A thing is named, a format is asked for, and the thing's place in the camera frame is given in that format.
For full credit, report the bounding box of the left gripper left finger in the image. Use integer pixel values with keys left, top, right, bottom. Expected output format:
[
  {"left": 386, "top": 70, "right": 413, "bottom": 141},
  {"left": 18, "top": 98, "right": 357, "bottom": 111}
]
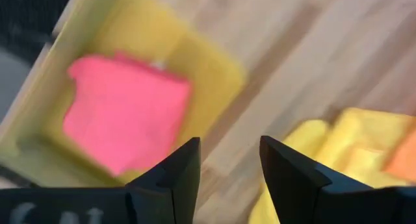
[{"left": 0, "top": 136, "right": 202, "bottom": 224}]

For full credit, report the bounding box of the pink microfiber towel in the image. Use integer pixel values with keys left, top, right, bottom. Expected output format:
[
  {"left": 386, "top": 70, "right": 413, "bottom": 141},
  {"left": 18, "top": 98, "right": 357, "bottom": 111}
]
[{"left": 61, "top": 50, "right": 192, "bottom": 178}]

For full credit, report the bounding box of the translucent yellow-green plastic bin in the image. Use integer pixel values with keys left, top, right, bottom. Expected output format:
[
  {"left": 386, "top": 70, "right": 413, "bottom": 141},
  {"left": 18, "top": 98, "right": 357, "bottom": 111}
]
[{"left": 0, "top": 0, "right": 248, "bottom": 190}]

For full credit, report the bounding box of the large orange microfiber towel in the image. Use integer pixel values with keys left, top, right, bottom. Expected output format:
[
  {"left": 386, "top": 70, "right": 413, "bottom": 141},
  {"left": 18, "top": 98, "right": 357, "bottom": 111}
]
[{"left": 385, "top": 128, "right": 416, "bottom": 183}]

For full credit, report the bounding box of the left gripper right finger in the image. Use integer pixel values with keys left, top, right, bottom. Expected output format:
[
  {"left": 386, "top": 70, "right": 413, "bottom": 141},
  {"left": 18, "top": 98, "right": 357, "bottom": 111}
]
[{"left": 259, "top": 135, "right": 416, "bottom": 224}]

